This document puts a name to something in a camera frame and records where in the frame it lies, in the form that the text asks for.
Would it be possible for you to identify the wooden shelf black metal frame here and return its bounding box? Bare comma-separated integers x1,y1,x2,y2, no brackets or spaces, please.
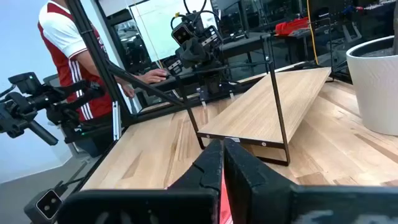
175,18,335,167

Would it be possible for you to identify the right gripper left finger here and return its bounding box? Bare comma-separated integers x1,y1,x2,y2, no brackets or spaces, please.
57,139,223,224

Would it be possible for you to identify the black frame post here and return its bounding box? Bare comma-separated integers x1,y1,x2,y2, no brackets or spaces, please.
65,0,187,128

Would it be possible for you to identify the white plant pot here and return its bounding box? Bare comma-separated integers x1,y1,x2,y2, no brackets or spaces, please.
346,35,398,137

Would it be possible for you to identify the black teleoperation arm with handle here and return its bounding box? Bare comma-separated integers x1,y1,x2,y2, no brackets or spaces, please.
0,71,106,147

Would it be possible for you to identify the translucent pink plate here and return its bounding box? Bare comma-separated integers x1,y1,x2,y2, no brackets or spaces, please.
218,169,234,224

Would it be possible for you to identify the person's hand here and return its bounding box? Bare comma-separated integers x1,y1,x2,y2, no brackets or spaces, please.
136,68,170,85
120,83,137,100

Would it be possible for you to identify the small black depth camera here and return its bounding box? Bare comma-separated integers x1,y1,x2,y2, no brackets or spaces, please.
24,188,63,223

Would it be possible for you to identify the red storage bin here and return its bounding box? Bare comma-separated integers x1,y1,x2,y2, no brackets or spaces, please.
275,17,311,37

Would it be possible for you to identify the large white screen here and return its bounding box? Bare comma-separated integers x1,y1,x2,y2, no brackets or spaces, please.
129,0,218,63

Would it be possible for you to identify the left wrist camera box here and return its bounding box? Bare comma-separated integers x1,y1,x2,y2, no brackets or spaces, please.
171,22,192,45

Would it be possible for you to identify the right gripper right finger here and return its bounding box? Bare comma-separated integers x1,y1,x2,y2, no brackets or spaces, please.
223,138,398,224

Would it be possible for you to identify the person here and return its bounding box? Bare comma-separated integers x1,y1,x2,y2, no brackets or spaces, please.
37,0,170,156

